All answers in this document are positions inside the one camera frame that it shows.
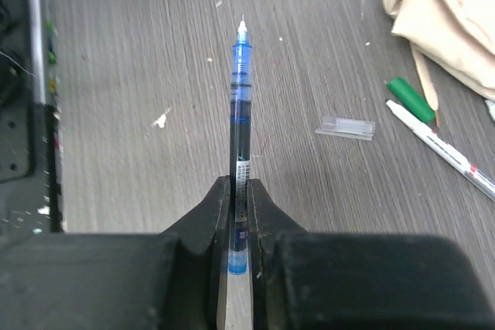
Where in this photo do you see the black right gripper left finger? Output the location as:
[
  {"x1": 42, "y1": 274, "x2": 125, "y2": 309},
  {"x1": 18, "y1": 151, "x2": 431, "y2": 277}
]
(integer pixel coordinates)
[{"x1": 1, "y1": 176, "x2": 230, "y2": 329}]

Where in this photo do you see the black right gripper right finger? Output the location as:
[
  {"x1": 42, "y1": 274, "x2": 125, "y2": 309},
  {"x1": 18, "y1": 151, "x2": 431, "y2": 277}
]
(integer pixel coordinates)
[{"x1": 247, "y1": 179, "x2": 494, "y2": 329}]

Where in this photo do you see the clear plastic pen cap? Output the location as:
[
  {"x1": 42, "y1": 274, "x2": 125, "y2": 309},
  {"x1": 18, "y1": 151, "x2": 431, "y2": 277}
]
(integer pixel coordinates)
[{"x1": 315, "y1": 116, "x2": 376, "y2": 141}]

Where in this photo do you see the blue transparent gel pen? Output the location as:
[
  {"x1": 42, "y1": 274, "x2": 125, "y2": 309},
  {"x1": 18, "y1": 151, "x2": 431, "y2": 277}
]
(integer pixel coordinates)
[{"x1": 228, "y1": 20, "x2": 252, "y2": 275}]

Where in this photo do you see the dark green pen cap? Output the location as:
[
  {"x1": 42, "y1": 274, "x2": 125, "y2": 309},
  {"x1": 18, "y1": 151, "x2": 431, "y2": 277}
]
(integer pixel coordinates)
[{"x1": 386, "y1": 77, "x2": 435, "y2": 123}]

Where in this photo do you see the white marker lime end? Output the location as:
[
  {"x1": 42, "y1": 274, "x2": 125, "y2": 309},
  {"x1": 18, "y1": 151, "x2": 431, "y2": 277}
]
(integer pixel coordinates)
[{"x1": 386, "y1": 100, "x2": 494, "y2": 201}]

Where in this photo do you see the white marker dark green end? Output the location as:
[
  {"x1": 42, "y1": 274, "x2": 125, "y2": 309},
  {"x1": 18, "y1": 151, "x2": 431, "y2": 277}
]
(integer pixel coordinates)
[{"x1": 484, "y1": 100, "x2": 495, "y2": 121}]

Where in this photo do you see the beige cloth bag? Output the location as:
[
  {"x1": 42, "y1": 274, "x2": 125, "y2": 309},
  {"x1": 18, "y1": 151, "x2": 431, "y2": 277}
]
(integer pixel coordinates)
[{"x1": 381, "y1": 0, "x2": 494, "y2": 111}]

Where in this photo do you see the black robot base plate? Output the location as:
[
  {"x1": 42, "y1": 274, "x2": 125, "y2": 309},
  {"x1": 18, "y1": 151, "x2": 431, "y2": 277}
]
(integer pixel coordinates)
[{"x1": 1, "y1": 0, "x2": 62, "y2": 243}]

